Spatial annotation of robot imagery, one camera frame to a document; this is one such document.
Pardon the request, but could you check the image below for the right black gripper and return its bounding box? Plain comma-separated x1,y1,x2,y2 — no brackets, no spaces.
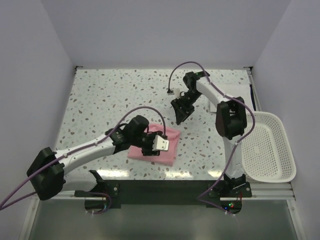
170,90,202,125

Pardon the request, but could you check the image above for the pink t shirt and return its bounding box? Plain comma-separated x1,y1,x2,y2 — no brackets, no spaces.
127,127,181,167

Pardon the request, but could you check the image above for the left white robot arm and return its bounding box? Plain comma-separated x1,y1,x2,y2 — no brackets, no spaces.
26,115,170,201

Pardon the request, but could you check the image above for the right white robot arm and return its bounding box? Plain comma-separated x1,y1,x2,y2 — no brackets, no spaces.
171,71,248,197

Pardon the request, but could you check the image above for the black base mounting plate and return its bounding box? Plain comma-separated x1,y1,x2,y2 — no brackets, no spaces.
74,180,253,213

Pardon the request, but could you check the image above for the white folded t shirt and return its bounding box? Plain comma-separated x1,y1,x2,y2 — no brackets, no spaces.
209,83,253,113

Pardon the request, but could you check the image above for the white perforated plastic basket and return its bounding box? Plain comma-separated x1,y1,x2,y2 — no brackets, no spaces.
241,111,297,183

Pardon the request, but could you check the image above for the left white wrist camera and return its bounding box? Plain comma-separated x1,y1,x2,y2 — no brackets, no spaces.
152,135,170,152

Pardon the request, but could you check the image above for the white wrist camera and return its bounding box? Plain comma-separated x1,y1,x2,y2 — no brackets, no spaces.
167,88,181,98
152,135,170,152

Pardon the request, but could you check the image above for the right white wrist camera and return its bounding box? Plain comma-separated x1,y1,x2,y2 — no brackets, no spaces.
167,88,181,98

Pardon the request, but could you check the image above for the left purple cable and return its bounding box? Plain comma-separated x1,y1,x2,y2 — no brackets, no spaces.
0,106,168,214

